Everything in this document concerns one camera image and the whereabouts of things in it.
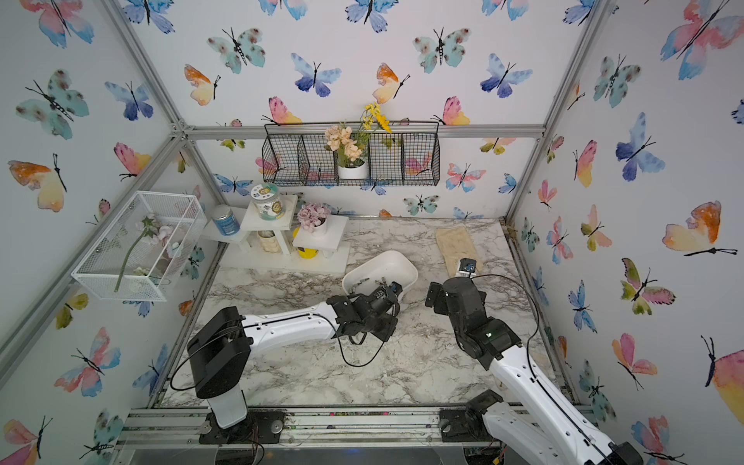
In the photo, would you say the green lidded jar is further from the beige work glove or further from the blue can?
the beige work glove

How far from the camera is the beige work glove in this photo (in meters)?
1.10

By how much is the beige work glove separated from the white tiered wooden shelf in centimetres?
37

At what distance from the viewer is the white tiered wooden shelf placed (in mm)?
960
